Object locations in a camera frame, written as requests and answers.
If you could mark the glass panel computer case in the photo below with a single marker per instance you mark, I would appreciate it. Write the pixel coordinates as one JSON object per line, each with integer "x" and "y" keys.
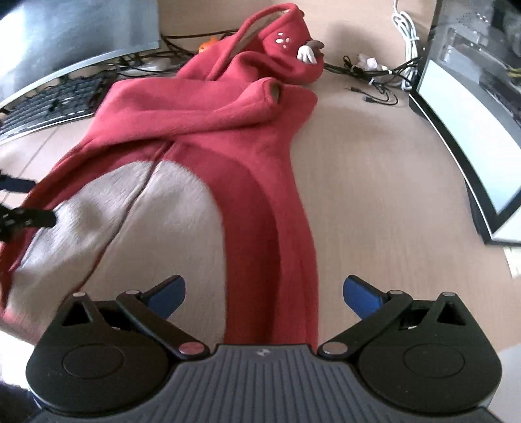
{"x": 468, "y": 88}

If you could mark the orange pumpkin lantern figure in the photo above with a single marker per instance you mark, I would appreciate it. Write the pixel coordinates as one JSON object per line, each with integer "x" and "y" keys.
{"x": 207, "y": 44}

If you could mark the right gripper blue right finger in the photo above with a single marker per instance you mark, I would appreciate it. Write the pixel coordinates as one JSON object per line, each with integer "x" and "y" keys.
{"x": 377, "y": 311}

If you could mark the black computer monitor left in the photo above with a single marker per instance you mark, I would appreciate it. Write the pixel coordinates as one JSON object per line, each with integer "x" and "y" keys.
{"x": 44, "y": 40}

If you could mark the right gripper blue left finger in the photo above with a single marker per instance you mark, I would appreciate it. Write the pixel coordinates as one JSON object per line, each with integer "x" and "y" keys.
{"x": 149, "y": 312}

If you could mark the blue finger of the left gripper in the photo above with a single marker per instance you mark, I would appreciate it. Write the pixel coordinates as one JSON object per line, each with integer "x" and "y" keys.
{"x": 15, "y": 220}
{"x": 17, "y": 185}

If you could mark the red fleece hooded onesie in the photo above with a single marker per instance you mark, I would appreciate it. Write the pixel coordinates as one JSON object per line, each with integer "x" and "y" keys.
{"x": 187, "y": 175}

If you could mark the white adapter on desk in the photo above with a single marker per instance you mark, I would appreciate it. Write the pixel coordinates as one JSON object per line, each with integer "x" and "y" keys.
{"x": 370, "y": 63}

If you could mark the black mechanical keyboard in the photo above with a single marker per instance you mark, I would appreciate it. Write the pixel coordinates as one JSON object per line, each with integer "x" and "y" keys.
{"x": 71, "y": 99}

